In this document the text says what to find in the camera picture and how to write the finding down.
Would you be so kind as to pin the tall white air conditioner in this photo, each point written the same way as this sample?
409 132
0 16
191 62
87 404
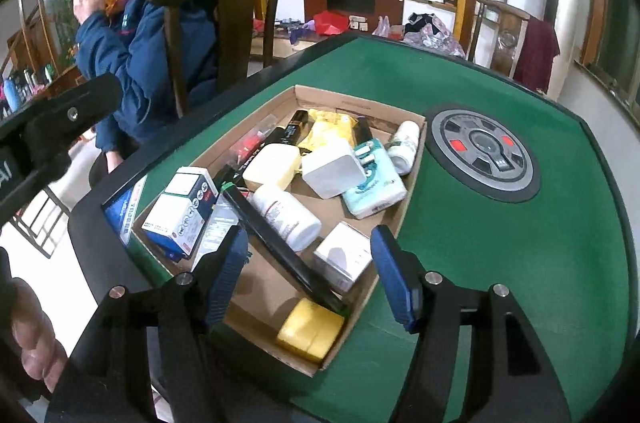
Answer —
567 13

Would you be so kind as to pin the white charger adapter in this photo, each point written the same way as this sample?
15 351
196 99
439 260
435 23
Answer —
332 170

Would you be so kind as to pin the red bag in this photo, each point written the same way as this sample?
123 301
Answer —
330 23

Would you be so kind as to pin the cardboard box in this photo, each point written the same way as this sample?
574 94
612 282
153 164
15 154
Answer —
260 293

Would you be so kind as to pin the window with green panes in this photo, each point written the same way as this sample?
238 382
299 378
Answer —
617 38

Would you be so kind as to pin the black printed lipstick box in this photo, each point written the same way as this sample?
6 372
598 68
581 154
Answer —
267 145

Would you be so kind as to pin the blue bottle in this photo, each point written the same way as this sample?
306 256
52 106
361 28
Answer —
11 95

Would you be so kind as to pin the dark wooden chair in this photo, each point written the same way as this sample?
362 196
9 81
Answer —
235 33

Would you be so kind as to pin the white box with blue print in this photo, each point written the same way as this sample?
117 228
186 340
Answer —
172 228

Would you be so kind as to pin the teal tissue pack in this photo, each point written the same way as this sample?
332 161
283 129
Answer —
372 198

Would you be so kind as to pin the long black pen purple band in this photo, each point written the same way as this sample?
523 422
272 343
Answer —
285 248

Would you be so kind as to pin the wooden chair with carved back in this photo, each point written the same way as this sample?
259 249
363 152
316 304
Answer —
502 38

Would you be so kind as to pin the white box with grey lid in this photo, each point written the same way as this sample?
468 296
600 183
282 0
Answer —
190 183

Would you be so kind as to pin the small white box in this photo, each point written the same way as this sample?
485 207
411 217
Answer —
345 255

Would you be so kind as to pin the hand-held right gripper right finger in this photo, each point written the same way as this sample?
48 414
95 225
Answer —
392 278

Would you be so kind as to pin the person's left hand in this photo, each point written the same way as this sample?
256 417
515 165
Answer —
37 338

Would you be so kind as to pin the floral cloth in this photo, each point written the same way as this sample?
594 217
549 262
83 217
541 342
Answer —
435 35

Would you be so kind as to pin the yellow round jar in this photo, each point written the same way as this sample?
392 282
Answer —
310 330

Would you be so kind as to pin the orange snack packet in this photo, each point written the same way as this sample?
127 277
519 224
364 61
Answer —
325 125

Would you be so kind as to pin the blue packet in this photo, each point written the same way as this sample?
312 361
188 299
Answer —
122 213

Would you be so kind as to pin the black tube with gold band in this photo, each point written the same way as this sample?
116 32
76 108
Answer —
296 128

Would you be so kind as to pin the maroon garment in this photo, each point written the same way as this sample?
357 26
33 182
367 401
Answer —
537 53

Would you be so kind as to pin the small white bottle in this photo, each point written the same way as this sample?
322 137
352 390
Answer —
404 148

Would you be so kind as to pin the large white bottle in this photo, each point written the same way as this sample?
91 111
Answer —
290 215

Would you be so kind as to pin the round grey table centre panel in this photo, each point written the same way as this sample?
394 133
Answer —
482 153

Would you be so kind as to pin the cream yellow case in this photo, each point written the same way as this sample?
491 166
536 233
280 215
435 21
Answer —
270 168

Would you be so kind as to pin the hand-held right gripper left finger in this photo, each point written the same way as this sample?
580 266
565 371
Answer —
227 273

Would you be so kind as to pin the purple cloth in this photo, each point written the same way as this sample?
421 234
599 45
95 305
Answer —
302 33

